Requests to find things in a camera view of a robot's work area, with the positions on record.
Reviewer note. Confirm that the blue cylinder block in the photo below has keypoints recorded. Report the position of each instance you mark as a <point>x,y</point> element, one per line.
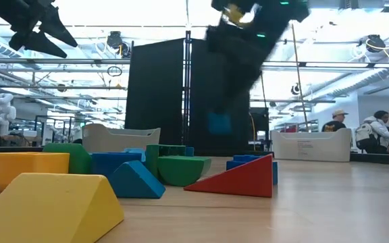
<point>189,151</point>

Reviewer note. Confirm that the red triangle wedge block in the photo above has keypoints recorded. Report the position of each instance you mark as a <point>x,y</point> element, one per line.
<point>245,182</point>

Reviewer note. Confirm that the green half-cylinder block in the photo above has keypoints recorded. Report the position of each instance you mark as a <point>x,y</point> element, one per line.
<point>181,170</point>

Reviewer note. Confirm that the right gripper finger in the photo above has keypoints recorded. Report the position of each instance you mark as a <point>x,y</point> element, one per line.
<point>241,84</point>
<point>221,77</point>

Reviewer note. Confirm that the green oblong block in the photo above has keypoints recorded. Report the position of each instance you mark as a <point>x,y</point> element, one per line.
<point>152,158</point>

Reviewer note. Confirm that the grey overhead frame beam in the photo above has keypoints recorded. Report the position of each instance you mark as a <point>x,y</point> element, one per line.
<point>79,61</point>

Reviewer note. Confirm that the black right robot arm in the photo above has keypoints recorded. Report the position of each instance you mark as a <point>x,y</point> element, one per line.
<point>282,13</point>

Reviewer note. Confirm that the small blue square block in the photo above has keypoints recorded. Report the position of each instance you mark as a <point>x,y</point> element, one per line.
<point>248,158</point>
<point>135,153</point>

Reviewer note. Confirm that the white plastic bin with label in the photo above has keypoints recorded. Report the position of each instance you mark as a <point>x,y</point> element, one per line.
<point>312,145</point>

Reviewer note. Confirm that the yellow tape band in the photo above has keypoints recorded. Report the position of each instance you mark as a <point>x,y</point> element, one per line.
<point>235,14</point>

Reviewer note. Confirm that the blue studded brick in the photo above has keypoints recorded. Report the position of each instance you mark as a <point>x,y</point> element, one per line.
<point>113,163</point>

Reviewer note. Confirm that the yellow hollow square block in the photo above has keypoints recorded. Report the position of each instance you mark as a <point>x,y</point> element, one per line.
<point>25,168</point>

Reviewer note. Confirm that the blue triangle prism block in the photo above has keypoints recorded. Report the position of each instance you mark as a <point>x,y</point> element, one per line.
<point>133,182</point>

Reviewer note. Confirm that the person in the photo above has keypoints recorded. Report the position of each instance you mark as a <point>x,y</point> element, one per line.
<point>336,125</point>
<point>380,130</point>

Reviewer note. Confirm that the yellow trapezoid block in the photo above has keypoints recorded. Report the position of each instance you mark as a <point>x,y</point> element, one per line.
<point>46,209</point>

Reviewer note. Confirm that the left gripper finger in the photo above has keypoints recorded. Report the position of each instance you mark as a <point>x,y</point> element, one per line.
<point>54,25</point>
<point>35,42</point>

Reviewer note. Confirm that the grey backpack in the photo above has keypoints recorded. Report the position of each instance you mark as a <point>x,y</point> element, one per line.
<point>363,132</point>

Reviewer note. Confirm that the small blue triangle block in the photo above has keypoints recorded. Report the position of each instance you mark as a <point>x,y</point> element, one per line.
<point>219,123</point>

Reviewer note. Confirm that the green rounded block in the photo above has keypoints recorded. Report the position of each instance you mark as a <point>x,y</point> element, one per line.
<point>68,158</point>

